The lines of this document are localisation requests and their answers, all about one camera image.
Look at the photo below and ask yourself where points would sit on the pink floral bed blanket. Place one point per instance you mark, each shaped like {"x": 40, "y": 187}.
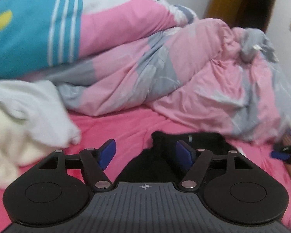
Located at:
{"x": 132, "y": 131}

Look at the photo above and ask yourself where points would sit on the cream white fleece garment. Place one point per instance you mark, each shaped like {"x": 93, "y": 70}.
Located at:
{"x": 33, "y": 123}

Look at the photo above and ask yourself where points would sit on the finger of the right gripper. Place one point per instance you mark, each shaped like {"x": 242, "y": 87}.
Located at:
{"x": 281, "y": 152}

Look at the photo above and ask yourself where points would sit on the black garment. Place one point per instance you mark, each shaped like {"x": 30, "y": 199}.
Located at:
{"x": 159, "y": 163}

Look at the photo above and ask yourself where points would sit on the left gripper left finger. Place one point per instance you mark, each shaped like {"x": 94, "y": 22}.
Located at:
{"x": 59, "y": 187}

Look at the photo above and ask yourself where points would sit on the blue pink striped pillow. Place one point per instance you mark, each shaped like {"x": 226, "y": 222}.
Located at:
{"x": 38, "y": 34}

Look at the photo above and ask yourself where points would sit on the pink grey floral duvet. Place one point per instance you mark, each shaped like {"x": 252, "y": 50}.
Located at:
{"x": 205, "y": 75}

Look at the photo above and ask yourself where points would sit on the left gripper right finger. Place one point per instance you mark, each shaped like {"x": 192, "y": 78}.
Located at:
{"x": 231, "y": 186}

